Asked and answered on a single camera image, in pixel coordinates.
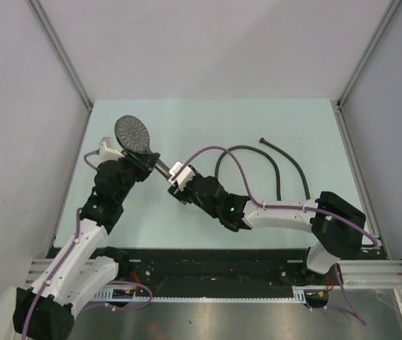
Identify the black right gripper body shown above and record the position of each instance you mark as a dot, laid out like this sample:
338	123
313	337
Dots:
187	195

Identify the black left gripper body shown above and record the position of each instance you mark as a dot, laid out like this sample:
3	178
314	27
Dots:
128	169

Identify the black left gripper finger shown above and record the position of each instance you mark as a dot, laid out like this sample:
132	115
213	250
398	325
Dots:
143	167
142	158

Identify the grey shower head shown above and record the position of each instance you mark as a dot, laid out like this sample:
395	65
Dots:
131	133

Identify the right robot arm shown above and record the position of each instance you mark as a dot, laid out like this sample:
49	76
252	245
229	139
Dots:
337	225

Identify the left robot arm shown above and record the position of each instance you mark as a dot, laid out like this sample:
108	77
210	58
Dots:
50	306

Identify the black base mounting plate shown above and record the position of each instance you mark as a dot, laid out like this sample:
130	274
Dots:
220	273

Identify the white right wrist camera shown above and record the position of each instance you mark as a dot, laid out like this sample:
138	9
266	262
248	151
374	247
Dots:
180	177

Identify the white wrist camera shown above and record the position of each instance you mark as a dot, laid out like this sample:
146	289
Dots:
180	177
107	151

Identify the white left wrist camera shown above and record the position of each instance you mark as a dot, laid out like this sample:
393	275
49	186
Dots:
107	151

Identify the slotted cable duct rail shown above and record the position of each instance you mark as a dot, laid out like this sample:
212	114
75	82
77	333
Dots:
122	296

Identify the left aluminium frame post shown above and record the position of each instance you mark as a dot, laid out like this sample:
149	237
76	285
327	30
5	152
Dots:
55	43

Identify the aluminium frame post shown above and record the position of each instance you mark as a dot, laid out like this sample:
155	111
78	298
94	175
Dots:
55	43
384	24

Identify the right aluminium frame post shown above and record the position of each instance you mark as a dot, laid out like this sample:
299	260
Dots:
384	24

